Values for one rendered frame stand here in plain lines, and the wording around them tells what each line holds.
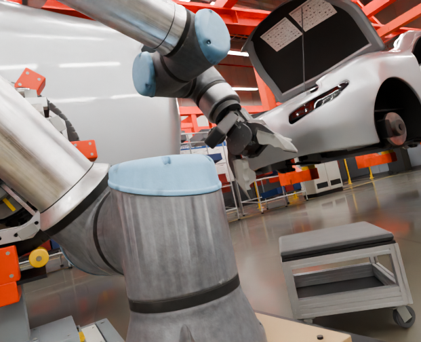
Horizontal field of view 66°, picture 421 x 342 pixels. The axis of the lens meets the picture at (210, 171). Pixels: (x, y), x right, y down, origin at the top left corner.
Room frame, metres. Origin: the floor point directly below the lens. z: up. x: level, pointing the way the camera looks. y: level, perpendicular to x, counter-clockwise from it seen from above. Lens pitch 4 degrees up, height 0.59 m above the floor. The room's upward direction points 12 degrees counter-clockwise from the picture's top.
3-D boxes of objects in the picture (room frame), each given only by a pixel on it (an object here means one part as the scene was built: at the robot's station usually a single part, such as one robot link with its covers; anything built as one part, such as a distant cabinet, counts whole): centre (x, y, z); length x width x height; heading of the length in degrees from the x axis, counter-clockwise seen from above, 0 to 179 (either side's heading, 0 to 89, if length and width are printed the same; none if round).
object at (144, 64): (0.69, 0.05, 0.87); 0.12 x 0.12 x 0.09; 43
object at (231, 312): (0.45, 0.07, 0.43); 0.19 x 0.19 x 0.10
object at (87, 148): (1.18, 0.45, 0.85); 0.09 x 0.08 x 0.07; 119
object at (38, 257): (1.17, 0.66, 0.51); 0.29 x 0.06 x 0.06; 29
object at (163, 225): (0.46, 0.07, 0.57); 0.17 x 0.15 x 0.18; 43
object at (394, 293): (1.34, -0.41, 0.17); 0.43 x 0.36 x 0.34; 80
